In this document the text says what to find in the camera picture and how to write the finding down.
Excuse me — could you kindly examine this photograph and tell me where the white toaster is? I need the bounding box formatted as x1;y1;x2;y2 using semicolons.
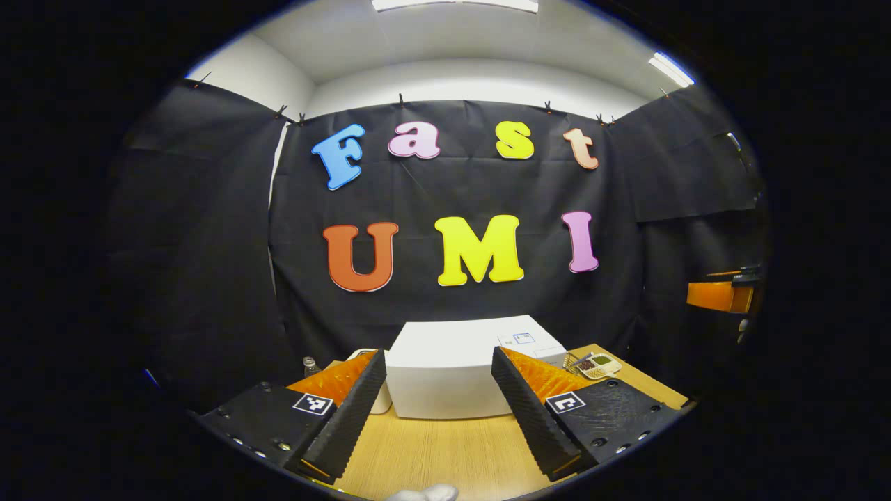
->
346;348;394;415

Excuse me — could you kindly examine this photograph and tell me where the small ceiling light panel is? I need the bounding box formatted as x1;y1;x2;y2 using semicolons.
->
647;52;695;88

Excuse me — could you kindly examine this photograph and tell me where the long ceiling light panel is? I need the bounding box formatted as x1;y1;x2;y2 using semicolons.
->
371;0;540;15

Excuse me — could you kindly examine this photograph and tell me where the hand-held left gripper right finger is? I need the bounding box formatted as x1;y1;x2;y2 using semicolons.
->
491;346;686;482

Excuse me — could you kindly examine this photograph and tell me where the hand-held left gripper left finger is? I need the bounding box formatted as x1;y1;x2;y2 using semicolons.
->
197;348;388;484

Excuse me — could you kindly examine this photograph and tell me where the white compartment tray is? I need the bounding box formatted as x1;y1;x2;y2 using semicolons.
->
578;353;622;381

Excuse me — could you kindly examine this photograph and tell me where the white microwave oven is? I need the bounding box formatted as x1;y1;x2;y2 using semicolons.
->
385;315;568;420

